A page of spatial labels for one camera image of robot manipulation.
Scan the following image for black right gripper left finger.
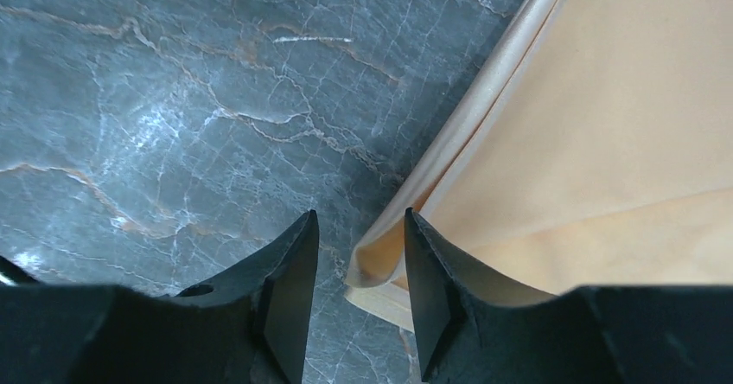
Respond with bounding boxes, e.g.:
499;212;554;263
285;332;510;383
1;211;319;383

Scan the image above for peach satin napkin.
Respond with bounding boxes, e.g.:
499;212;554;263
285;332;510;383
346;0;732;329

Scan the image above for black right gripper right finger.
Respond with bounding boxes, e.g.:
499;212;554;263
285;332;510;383
404;208;732;383

